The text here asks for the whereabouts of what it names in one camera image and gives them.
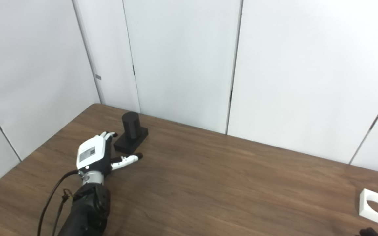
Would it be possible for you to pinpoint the black and white left hand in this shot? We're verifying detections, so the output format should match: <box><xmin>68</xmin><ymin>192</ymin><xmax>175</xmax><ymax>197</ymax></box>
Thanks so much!
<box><xmin>77</xmin><ymin>132</ymin><xmax>143</xmax><ymax>174</ymax></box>

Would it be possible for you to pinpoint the thick black left wrist cable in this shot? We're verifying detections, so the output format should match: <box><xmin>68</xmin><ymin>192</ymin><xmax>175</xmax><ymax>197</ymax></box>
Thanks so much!
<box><xmin>37</xmin><ymin>170</ymin><xmax>79</xmax><ymax>236</ymax></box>

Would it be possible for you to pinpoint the black peg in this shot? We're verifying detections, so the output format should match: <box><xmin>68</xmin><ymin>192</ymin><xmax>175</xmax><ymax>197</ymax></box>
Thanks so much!
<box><xmin>114</xmin><ymin>112</ymin><xmax>149</xmax><ymax>154</ymax></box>

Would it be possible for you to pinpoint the thin left wrist wire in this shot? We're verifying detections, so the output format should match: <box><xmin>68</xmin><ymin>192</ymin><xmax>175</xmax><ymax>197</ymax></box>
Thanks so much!
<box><xmin>52</xmin><ymin>188</ymin><xmax>75</xmax><ymax>236</ymax></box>

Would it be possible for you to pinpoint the black and white right hand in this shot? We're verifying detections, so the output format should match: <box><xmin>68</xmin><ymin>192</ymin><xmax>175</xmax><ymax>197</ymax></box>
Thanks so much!
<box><xmin>356</xmin><ymin>227</ymin><xmax>378</xmax><ymax>236</ymax></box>

